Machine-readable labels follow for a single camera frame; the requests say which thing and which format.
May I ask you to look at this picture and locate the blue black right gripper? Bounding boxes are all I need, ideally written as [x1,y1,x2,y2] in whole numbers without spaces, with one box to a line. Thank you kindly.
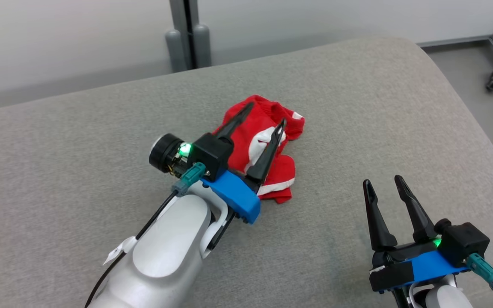
[362,175,472,294]

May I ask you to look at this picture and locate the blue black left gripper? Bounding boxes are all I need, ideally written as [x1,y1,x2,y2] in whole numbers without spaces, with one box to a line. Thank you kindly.
[149,102,287,224]

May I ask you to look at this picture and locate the red shorts with white trim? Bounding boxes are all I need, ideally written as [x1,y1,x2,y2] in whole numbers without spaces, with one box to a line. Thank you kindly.
[212,95,306,204]

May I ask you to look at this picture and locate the grey wall partition post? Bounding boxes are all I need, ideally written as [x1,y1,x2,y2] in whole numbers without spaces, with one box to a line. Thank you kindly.
[165,0,212,73]

